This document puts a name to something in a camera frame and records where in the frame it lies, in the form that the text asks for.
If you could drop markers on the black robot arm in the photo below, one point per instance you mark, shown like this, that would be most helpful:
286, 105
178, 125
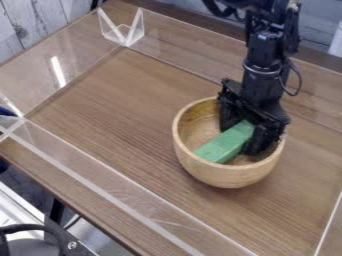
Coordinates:
271, 33

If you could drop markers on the brown wooden bowl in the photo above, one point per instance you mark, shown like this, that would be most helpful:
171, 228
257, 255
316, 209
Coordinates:
194, 129

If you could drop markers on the green rectangular block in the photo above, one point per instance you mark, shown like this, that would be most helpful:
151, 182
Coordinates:
226, 145

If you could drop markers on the black table leg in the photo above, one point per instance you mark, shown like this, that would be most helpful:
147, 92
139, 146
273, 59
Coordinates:
56, 211

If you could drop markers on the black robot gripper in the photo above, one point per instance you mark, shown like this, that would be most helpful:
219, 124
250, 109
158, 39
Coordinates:
253, 100

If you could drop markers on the clear acrylic tray walls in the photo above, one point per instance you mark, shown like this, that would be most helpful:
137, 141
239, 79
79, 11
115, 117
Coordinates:
94, 94

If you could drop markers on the black metal bracket with screw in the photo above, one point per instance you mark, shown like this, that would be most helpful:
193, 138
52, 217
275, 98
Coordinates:
63, 237

